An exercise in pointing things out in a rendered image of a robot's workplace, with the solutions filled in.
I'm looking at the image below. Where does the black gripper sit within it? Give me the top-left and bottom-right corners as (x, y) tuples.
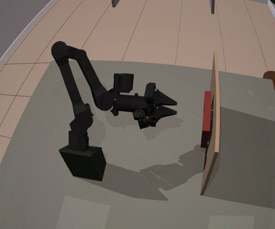
(129, 83), (177, 127)

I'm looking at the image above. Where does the dark red picture frame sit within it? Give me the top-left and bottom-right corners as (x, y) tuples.
(201, 91), (212, 148)

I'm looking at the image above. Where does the brown flat board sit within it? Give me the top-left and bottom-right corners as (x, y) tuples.
(201, 51), (220, 195)

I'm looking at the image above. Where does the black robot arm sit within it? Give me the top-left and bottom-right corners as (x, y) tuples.
(51, 41), (149, 152)

